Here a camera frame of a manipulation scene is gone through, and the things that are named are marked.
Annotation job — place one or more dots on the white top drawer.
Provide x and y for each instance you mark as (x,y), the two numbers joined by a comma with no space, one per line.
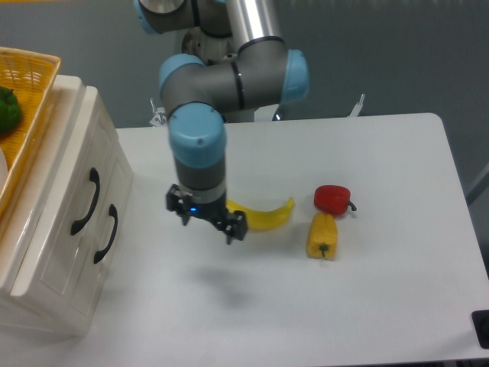
(92,141)

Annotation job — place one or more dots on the yellow bell pepper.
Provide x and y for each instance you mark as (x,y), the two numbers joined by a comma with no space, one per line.
(322,237)

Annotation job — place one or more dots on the yellow woven basket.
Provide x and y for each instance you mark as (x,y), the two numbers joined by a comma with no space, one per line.
(30,75)

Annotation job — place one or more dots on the green bell pepper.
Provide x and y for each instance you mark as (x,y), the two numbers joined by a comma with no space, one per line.
(11,112)

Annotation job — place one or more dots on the white drawer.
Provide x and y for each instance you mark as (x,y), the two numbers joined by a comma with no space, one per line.
(72,281)
(92,141)

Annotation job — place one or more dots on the black corner device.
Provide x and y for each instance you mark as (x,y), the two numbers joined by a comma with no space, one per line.
(480,319)

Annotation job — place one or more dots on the black top drawer handle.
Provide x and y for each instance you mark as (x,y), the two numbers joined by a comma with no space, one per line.
(89,203)

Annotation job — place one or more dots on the white lower drawer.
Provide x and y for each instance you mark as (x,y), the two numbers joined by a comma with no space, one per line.
(72,281)

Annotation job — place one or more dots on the yellow banana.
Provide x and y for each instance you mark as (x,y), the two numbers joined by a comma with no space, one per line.
(259,220)

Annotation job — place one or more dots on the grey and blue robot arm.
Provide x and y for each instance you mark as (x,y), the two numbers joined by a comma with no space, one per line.
(196,135)

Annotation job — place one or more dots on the white drawer cabinet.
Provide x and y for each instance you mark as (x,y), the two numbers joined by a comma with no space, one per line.
(20,220)

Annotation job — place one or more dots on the black drawer handle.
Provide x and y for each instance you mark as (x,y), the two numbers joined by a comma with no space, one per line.
(89,203)
(109,234)

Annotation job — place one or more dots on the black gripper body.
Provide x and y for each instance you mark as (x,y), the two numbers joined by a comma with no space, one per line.
(208,204)

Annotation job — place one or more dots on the white plate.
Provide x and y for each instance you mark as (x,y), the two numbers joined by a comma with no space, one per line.
(3,168)

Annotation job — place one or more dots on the red bell pepper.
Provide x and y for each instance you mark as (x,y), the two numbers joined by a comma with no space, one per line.
(333,199)

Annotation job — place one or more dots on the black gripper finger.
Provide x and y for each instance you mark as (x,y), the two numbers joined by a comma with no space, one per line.
(177,202)
(233,224)

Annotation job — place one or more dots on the black lower drawer handle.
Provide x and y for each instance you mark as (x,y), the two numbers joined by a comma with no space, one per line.
(109,234)

